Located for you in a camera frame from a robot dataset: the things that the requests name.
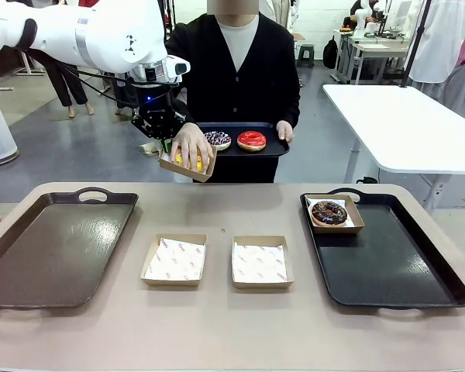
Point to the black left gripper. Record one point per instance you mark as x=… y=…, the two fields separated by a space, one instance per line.
x=159 y=112

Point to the yellow sprinkled donut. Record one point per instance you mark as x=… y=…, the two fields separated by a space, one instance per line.
x=180 y=159

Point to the brown cardboard food box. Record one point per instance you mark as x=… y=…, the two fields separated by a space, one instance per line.
x=261 y=285
x=170 y=283
x=178 y=170
x=337 y=229

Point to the purple white sprinkled donut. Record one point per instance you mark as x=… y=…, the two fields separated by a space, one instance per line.
x=222 y=144

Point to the red glazed donut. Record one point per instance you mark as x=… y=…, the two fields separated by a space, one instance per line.
x=244 y=143

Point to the small black serving tray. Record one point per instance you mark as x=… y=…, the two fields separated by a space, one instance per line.
x=271 y=149

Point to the chocolate glazed donut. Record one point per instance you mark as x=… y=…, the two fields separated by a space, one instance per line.
x=319 y=219

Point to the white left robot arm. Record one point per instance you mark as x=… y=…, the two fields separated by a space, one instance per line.
x=100 y=35

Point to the person's right forearm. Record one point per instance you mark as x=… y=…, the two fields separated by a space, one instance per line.
x=191 y=110

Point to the person's left forearm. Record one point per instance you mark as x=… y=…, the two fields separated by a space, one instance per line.
x=290 y=104

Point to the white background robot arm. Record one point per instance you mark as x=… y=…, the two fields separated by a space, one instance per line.
x=362 y=19

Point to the brown plastic serving tray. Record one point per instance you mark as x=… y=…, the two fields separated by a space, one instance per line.
x=54 y=252

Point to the large black serving tray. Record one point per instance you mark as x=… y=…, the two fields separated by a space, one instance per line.
x=372 y=263

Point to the person's right hand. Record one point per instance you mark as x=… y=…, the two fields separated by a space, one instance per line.
x=191 y=143

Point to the person's left hand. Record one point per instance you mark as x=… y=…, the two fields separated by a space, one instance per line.
x=284 y=131

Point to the person's torso black cardigan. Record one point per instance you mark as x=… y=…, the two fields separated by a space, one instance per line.
x=217 y=85

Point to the mannequin in dark suit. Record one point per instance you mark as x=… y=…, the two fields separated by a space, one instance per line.
x=67 y=89

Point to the white desk with legs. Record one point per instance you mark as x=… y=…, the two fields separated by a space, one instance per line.
x=27 y=66

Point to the grey plastic stool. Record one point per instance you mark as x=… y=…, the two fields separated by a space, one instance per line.
x=305 y=52

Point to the black backpack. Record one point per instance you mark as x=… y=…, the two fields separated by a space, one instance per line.
x=330 y=52

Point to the background person black shirt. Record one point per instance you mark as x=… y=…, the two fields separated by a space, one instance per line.
x=350 y=17

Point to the grey background workbench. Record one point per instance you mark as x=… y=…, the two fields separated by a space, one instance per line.
x=376 y=48

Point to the white rounded table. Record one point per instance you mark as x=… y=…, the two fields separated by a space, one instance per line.
x=410 y=124

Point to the black slanted pole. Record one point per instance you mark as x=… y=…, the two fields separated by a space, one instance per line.
x=414 y=42

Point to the white hanging shirt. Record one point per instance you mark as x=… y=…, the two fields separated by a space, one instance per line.
x=441 y=38

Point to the grey garment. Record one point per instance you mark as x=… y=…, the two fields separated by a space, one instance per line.
x=461 y=85

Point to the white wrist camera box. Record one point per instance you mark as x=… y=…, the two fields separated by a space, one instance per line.
x=178 y=67

